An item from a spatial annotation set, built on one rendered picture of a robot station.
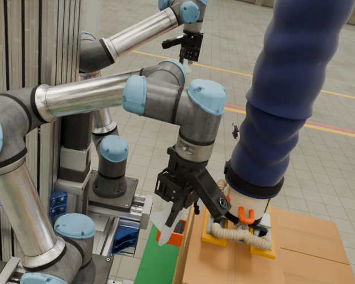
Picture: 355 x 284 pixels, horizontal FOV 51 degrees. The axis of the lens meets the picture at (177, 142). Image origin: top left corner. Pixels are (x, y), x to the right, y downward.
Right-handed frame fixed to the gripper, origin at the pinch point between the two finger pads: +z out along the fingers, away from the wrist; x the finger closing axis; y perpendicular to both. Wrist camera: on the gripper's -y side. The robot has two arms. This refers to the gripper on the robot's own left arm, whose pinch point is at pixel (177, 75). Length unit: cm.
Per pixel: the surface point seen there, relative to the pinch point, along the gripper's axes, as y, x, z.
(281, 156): 42, -42, 7
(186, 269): 19, -53, 58
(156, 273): 11, 28, 152
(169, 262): 19, 39, 152
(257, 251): 44, -50, 45
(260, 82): 28, -39, -16
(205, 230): 24, -44, 45
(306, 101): 44, -41, -14
